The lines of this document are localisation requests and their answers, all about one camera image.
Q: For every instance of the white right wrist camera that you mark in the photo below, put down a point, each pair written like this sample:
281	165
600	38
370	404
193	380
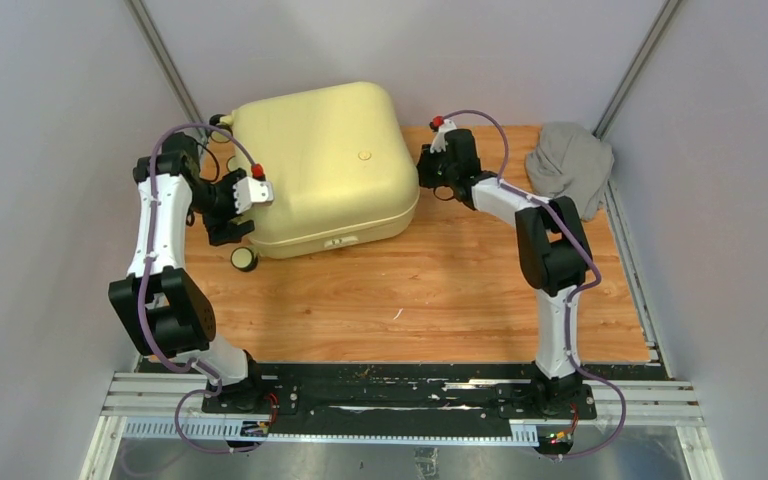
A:
441	126

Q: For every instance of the grey crumpled cloth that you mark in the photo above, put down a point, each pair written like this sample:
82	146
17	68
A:
568	160

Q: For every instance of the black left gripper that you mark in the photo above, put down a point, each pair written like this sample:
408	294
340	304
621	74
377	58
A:
218	229

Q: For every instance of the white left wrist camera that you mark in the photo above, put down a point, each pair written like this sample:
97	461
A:
249	191

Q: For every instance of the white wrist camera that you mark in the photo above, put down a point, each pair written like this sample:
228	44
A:
441	126
249	191

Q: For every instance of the cream suitcase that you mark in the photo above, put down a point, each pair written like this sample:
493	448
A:
341	171

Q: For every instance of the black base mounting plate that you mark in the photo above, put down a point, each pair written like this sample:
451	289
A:
431	400

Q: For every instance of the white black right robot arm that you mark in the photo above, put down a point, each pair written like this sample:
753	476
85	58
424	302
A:
553	253

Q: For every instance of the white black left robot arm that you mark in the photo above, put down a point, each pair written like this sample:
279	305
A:
163	310

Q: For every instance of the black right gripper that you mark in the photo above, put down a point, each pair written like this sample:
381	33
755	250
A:
426	160

